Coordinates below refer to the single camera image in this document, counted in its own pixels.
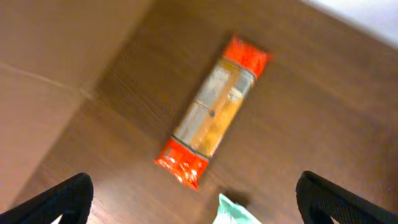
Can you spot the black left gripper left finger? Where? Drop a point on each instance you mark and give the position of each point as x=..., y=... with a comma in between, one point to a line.
x=70, y=200

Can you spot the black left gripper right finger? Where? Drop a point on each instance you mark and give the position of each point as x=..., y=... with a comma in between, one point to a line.
x=321, y=201

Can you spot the light teal wipes packet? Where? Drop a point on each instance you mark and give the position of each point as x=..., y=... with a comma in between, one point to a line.
x=233, y=213

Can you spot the red orange pasta package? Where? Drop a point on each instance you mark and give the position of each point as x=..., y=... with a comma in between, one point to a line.
x=196, y=138

